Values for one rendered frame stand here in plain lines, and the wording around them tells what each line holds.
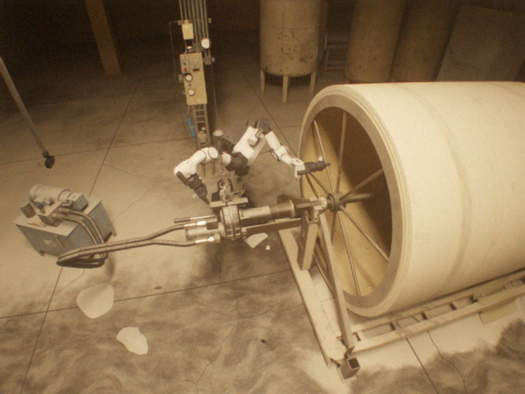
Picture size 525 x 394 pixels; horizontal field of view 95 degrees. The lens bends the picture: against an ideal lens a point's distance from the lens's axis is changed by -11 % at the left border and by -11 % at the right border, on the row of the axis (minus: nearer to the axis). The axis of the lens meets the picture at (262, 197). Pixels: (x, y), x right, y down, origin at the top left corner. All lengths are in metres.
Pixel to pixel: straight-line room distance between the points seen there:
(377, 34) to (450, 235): 6.03
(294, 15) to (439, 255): 5.16
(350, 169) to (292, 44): 3.61
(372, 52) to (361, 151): 4.48
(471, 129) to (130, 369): 2.82
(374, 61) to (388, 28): 0.75
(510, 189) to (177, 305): 2.57
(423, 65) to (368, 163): 5.26
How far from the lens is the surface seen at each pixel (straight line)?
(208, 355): 2.43
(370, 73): 7.36
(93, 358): 2.73
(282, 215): 1.94
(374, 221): 3.14
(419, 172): 1.46
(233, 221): 1.79
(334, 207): 2.07
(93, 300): 2.97
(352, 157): 3.01
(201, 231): 1.94
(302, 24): 6.04
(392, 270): 1.64
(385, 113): 1.57
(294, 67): 6.15
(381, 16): 7.17
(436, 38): 8.06
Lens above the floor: 2.26
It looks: 40 degrees down
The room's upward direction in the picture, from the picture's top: straight up
